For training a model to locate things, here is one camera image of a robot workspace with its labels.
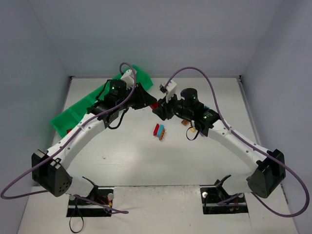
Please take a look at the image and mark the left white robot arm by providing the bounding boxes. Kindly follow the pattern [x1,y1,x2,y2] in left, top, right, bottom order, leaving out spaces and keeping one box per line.
[31,79,156,197]

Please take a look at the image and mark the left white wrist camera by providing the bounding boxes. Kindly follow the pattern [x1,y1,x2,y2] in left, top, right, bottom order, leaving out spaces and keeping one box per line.
[120,69,137,90]

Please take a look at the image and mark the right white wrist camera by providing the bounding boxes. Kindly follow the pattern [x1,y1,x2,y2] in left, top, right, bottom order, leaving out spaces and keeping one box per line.
[159,80,177,103]

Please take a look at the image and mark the green divided sorting tray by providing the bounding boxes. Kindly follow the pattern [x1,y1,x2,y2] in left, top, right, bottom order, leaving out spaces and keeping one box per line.
[50,64,154,137]

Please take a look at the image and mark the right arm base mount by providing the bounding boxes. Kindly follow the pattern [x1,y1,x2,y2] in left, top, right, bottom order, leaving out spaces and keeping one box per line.
[200,175,249,215]

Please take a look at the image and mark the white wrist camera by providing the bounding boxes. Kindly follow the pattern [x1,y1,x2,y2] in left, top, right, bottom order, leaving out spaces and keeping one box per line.
[159,80,177,103]
[120,69,137,90]

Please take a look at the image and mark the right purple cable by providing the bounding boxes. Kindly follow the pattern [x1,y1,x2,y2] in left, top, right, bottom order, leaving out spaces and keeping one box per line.
[165,66,308,217]

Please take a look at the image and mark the long red lego brick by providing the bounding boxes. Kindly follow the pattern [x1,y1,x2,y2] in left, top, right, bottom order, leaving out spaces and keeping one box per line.
[150,102,158,110]

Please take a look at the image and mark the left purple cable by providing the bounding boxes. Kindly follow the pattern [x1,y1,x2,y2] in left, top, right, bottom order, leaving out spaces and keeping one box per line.
[0,62,137,215]

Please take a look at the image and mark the teal lego in stack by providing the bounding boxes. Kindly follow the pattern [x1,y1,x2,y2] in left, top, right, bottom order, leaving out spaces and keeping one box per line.
[156,124,164,137]

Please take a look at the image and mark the purple cable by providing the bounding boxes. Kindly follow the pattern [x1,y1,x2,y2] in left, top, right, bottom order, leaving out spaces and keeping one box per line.
[165,66,308,217]
[0,62,137,215]

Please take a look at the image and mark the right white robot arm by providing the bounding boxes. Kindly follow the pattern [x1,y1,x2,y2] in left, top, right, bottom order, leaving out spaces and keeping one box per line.
[153,88,286,198]

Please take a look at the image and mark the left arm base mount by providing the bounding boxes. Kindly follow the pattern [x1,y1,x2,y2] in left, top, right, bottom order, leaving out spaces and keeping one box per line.
[66,177,115,232]

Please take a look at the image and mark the brown lego plate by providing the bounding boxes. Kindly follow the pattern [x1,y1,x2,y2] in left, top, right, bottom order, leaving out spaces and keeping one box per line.
[181,120,191,126]

